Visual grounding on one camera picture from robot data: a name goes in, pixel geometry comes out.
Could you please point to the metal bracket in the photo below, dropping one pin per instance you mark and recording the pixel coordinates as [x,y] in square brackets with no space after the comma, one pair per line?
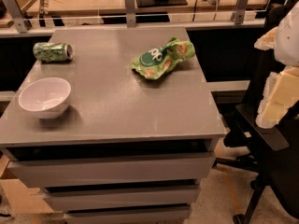
[130,13]
[17,16]
[238,15]

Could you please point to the white bowl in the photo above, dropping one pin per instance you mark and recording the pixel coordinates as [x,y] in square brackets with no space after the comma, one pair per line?
[47,98]

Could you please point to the metal bracket right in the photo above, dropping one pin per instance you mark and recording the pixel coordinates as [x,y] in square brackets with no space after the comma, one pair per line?
[238,15]

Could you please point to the black office chair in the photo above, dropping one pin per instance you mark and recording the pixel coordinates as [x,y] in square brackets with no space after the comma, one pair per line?
[273,153]

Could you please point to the green soda can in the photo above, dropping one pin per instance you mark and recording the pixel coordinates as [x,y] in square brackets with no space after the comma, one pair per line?
[48,52]

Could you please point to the metal bracket middle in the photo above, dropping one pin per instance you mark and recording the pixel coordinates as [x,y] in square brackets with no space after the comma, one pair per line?
[130,13]

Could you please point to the green rice chip bag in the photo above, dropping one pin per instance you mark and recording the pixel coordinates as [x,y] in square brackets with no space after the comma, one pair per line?
[157,62]

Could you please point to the cardboard box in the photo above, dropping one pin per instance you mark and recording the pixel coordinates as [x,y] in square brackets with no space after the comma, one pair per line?
[22,200]

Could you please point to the wooden workbench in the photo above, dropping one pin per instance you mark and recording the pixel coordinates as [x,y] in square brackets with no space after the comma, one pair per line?
[43,17]

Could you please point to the metal bracket left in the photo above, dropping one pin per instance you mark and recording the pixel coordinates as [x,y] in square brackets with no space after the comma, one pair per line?
[17,16]

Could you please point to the grey drawer cabinet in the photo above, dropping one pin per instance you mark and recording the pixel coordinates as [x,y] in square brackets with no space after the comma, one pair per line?
[127,149]

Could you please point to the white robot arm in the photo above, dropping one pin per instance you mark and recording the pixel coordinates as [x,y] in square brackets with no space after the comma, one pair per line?
[286,49]

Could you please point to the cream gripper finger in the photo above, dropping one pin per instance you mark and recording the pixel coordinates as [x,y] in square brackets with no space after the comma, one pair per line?
[280,93]
[266,41]

